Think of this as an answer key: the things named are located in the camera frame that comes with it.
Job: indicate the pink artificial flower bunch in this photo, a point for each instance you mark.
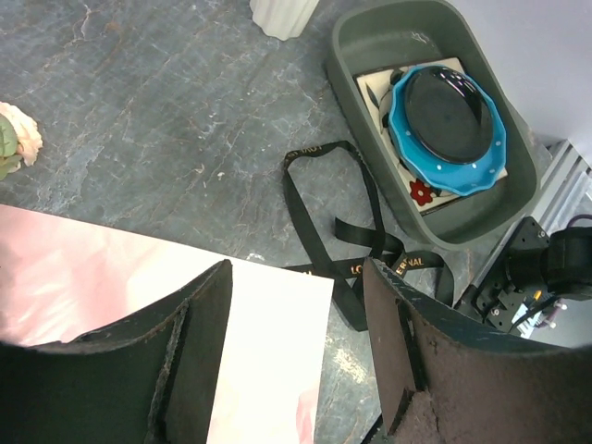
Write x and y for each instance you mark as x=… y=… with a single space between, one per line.
x=21 y=140

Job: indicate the black round plate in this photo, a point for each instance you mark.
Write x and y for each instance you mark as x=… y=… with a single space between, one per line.
x=448 y=114

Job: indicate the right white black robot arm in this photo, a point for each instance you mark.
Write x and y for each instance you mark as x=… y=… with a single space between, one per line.
x=562 y=266

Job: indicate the dark green plastic tray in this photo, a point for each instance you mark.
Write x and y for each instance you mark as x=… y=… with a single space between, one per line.
x=399 y=33

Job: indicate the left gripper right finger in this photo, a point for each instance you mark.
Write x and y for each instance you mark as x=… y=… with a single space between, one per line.
x=444 y=378

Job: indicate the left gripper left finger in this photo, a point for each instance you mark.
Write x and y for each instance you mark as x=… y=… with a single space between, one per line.
x=149 y=377

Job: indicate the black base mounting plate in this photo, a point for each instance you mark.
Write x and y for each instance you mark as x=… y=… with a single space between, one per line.
x=501 y=310

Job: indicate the black ribbon with gold lettering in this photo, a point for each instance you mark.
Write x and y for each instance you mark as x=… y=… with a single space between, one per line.
x=348 y=292

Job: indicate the purple pink wrapping paper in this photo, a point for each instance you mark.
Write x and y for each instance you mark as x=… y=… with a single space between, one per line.
x=61 y=278

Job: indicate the white ribbed ceramic vase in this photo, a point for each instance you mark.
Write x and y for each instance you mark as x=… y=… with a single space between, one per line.
x=282 y=19

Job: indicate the aluminium frame rail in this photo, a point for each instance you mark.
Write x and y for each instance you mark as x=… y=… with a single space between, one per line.
x=564 y=185

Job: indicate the blue scalloped plate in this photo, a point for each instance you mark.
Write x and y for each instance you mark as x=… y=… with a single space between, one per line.
x=462 y=180

